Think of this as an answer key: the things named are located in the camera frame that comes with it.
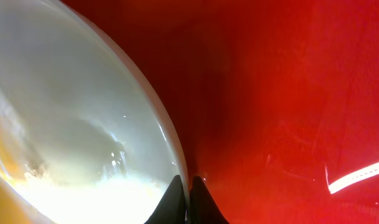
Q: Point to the cream white plate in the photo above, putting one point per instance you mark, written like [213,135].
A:
[84,138]

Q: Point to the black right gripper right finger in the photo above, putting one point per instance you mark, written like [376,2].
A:
[203,209]

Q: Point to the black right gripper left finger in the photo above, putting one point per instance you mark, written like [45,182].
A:
[172,207]

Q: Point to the red plastic tray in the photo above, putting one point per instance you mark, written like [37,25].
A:
[276,103]

